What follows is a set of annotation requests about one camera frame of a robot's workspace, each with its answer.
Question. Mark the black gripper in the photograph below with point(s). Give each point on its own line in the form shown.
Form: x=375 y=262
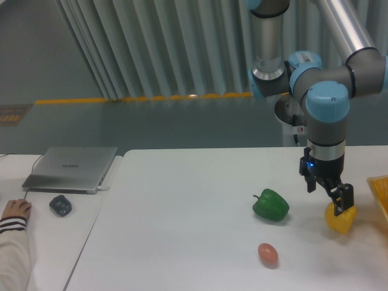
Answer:
x=328 y=175

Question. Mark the yellow bell pepper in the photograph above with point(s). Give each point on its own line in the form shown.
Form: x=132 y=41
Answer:
x=341 y=223

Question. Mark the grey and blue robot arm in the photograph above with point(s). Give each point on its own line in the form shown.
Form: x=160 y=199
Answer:
x=322 y=94

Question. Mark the cream striped sleeve forearm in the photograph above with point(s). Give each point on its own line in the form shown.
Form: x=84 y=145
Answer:
x=15 y=254

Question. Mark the yellow plastic basket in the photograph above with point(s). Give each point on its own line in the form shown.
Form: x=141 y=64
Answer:
x=378 y=187

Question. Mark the green bell pepper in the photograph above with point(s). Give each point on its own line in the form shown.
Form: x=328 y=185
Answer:
x=270 y=205

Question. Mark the person's hand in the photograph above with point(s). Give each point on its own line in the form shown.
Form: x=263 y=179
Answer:
x=17 y=208

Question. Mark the brown egg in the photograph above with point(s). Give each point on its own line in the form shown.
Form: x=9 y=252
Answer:
x=268 y=255

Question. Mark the grey vertical blinds curtain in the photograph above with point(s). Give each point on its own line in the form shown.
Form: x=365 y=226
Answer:
x=146 y=49

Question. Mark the silver closed laptop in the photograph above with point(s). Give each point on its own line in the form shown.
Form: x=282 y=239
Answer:
x=79 y=170

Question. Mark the black game controller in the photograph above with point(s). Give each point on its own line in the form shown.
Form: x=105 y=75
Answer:
x=61 y=205

